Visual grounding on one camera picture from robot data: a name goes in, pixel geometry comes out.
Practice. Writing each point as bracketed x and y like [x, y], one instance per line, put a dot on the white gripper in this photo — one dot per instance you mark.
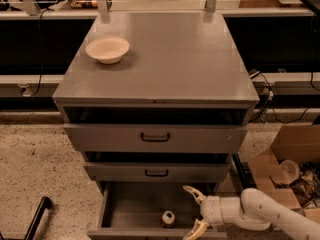
[211, 209]

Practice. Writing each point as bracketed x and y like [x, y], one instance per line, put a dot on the bottom grey open drawer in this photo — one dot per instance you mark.
[133, 210]

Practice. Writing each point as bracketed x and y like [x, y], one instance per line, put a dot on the cardboard box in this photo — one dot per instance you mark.
[298, 143]

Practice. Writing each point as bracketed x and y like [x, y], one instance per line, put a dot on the black bar on floor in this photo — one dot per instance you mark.
[45, 204]

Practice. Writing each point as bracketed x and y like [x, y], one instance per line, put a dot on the grey drawer cabinet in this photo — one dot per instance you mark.
[181, 69]

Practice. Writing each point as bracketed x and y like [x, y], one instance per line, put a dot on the clear plastic cup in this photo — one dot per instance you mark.
[290, 170]

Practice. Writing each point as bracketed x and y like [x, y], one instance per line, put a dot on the white bowl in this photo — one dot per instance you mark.
[108, 50]

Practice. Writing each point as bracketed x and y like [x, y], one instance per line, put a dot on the black cabinet leg bar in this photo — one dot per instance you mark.
[243, 172]

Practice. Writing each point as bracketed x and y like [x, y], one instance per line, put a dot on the middle grey drawer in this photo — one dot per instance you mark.
[156, 172]

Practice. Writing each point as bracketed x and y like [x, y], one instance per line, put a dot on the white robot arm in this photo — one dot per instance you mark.
[253, 210]

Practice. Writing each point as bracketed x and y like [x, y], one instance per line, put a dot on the top grey drawer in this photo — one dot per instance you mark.
[155, 138]

